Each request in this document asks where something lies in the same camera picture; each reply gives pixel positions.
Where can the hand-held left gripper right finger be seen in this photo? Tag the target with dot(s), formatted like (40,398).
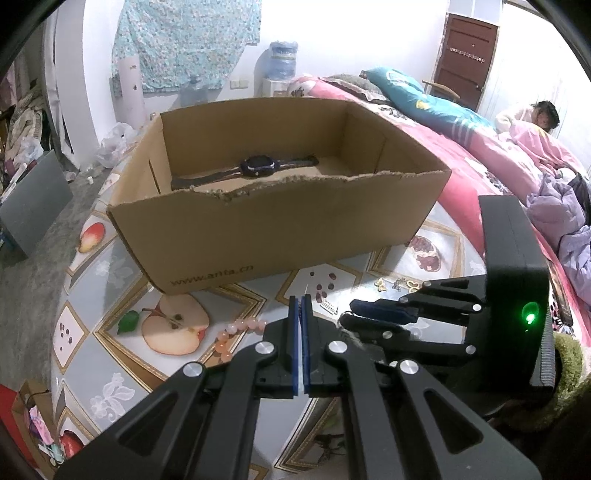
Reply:
(308,350)

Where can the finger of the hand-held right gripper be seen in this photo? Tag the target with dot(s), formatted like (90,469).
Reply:
(383,308)
(369,325)

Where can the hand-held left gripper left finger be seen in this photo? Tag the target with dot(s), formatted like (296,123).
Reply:
(293,355)

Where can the gold butterfly earring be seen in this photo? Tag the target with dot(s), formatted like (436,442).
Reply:
(414,286)
(381,284)

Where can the small silver earring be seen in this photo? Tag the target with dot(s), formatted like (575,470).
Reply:
(398,285)

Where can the small silver clip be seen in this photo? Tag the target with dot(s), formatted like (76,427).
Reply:
(328,306)

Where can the brown cardboard box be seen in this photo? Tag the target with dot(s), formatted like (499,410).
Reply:
(277,230)

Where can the dark round watch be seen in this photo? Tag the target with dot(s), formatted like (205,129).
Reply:
(257,165)

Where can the person's right forearm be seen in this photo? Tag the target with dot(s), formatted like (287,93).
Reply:
(568,369)

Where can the purple quilt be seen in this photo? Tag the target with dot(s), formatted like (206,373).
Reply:
(558,217)

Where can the pink floral blanket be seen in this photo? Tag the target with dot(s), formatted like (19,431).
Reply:
(461,184)

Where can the light pink quilt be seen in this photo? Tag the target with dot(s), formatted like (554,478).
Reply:
(540,147)

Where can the fruit print tablecloth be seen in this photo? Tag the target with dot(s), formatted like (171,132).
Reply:
(115,360)

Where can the wooden chair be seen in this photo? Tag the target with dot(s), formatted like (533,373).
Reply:
(441,86)

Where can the teal pillow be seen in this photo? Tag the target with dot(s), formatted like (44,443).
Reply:
(415,97)

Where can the brown door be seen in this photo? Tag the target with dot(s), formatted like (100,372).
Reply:
(466,60)

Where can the brown patterned pillow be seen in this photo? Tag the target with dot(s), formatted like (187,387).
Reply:
(351,85)

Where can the white water dispenser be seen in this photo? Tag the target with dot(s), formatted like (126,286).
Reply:
(277,87)

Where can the blue water bottle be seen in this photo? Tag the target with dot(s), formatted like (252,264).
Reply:
(282,60)

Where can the white plastic bag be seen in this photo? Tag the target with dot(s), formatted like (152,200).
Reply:
(113,143)

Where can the red bag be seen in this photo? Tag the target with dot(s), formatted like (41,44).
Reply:
(11,415)

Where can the grey board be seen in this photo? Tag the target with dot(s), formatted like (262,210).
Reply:
(37,203)

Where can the white cylindrical appliance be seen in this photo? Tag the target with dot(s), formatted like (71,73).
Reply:
(131,92)

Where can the hanging floral cloth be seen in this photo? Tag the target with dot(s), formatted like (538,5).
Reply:
(184,41)

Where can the pile of clothes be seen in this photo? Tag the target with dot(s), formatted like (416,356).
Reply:
(23,129)

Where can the white wall socket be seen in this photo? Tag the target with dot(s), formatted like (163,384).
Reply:
(240,84)

